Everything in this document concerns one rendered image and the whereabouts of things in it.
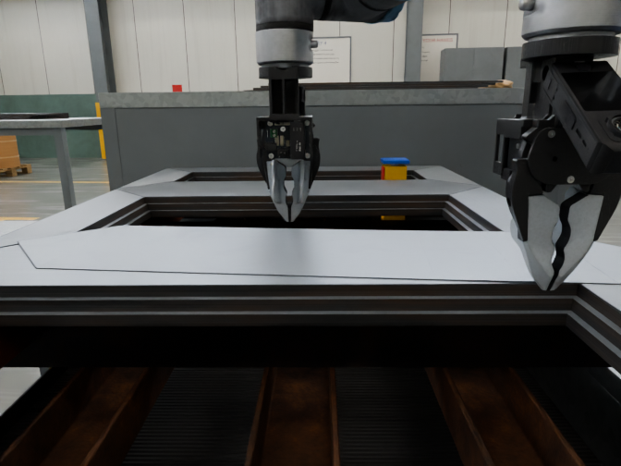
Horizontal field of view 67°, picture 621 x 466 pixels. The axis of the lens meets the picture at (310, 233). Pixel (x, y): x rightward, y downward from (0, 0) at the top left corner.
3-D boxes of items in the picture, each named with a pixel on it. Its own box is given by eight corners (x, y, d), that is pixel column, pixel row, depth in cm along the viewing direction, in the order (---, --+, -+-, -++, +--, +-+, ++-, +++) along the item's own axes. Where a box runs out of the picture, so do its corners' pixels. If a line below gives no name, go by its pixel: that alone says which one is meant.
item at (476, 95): (100, 108, 127) (97, 92, 126) (168, 107, 185) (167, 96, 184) (585, 103, 125) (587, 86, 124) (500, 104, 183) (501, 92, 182)
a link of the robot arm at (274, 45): (259, 37, 65) (318, 36, 65) (260, 72, 66) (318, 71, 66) (251, 29, 58) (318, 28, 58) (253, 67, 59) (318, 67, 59)
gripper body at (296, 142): (255, 164, 61) (251, 65, 58) (262, 156, 69) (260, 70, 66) (314, 164, 61) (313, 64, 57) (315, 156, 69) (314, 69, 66)
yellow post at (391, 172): (383, 246, 113) (384, 166, 108) (380, 240, 118) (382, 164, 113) (403, 246, 113) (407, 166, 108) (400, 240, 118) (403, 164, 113)
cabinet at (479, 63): (438, 161, 863) (444, 48, 812) (434, 158, 909) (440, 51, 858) (494, 161, 852) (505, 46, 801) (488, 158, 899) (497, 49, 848)
